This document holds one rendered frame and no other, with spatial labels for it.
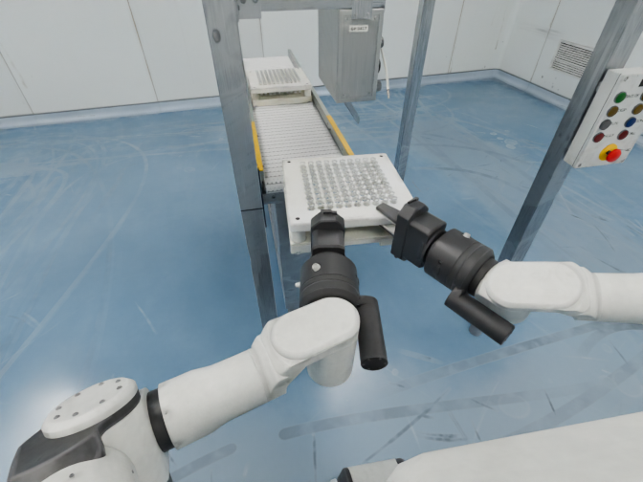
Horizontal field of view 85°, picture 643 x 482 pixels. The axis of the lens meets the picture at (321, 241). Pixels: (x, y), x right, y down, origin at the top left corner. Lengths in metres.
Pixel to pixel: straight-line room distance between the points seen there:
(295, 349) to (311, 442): 1.16
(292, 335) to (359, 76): 0.69
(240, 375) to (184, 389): 0.06
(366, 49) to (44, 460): 0.88
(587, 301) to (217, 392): 0.46
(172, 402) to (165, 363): 1.41
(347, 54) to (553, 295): 0.66
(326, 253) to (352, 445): 1.13
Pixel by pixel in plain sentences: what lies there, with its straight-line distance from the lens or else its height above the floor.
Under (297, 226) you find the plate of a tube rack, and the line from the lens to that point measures 0.63.
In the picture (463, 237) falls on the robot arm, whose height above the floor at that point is 1.11.
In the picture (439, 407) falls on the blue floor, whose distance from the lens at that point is 1.68.
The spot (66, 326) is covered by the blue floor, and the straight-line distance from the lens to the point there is 2.20.
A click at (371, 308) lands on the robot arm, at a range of 0.50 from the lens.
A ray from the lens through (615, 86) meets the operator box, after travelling 1.22.
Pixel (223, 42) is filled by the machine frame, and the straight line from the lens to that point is 0.82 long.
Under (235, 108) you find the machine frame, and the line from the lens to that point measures 0.85.
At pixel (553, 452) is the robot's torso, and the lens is 0.25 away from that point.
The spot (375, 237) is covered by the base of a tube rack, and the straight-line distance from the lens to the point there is 0.68.
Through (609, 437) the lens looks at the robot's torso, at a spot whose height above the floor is 1.26.
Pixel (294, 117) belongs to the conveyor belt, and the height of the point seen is 0.94.
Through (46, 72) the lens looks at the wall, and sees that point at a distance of 4.55.
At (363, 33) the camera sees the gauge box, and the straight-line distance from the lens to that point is 0.92.
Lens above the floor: 1.47
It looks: 41 degrees down
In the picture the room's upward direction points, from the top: straight up
